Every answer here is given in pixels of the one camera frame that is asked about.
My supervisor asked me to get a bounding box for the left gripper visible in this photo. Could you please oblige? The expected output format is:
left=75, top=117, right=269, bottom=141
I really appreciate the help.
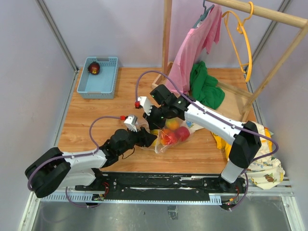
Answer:
left=117, top=124, right=157, bottom=156

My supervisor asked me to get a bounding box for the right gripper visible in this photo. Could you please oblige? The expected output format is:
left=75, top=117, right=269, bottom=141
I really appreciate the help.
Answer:
left=142, top=104, right=170, bottom=130

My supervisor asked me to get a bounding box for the yellow fake fruit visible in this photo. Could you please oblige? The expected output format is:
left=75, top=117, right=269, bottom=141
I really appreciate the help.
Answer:
left=150, top=129, right=160, bottom=136

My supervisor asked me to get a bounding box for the clear zip top bag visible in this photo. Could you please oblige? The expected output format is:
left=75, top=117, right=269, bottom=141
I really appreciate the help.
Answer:
left=137, top=118, right=194, bottom=154

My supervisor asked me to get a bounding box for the dark red fake apple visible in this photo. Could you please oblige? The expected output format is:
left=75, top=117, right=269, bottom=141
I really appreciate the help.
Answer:
left=88, top=62, right=100, bottom=75

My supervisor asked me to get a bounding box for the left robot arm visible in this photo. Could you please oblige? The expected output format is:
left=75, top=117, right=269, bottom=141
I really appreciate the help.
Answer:
left=25, top=127, right=157, bottom=198

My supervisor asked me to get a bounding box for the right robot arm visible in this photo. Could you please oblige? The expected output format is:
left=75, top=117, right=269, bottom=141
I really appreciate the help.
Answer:
left=135, top=85, right=261, bottom=193

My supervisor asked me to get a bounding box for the green fake fruit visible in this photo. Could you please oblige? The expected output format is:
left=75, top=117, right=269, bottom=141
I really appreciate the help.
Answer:
left=165, top=118, right=180, bottom=130

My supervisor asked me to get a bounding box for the orange round fake fruit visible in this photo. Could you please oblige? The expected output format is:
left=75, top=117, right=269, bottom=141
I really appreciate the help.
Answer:
left=167, top=131, right=178, bottom=145

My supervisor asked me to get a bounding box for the red fake fruit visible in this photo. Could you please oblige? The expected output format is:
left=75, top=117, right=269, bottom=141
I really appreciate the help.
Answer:
left=175, top=126, right=190, bottom=142

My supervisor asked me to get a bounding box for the green cloth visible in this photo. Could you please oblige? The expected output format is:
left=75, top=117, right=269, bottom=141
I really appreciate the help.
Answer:
left=190, top=61, right=225, bottom=110

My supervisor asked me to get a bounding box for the light blue plastic basket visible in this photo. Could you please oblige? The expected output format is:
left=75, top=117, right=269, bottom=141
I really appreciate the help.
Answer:
left=77, top=56, right=118, bottom=99

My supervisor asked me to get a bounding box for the pink shirt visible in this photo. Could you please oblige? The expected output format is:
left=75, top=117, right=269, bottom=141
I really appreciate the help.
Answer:
left=165, top=4, right=222, bottom=93

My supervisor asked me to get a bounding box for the teal hanger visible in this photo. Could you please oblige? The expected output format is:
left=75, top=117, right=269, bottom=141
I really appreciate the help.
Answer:
left=192, top=0, right=215, bottom=29

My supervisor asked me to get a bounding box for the dinosaur print cloth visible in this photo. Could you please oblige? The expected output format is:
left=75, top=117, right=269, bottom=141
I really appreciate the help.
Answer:
left=185, top=120, right=286, bottom=191

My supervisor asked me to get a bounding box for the yellow hanger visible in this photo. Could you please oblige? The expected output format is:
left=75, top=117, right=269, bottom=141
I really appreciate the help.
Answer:
left=221, top=1, right=254, bottom=83

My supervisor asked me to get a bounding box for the wooden clothes rack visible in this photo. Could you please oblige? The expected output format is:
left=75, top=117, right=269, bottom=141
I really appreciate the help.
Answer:
left=151, top=0, right=308, bottom=116

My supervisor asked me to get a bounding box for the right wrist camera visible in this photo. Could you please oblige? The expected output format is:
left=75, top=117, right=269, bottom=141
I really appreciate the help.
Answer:
left=138, top=96, right=153, bottom=116

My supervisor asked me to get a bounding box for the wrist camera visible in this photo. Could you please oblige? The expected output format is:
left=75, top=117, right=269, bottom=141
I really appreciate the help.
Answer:
left=124, top=115, right=138, bottom=132
left=138, top=96, right=153, bottom=116

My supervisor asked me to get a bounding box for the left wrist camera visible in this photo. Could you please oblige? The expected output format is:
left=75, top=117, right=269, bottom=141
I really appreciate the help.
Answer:
left=124, top=115, right=138, bottom=132

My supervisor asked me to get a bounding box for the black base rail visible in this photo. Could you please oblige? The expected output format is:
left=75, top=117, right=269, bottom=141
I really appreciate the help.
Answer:
left=72, top=172, right=247, bottom=205

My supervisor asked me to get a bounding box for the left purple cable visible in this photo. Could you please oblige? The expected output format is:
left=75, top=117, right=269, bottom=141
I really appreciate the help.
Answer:
left=27, top=115, right=127, bottom=208

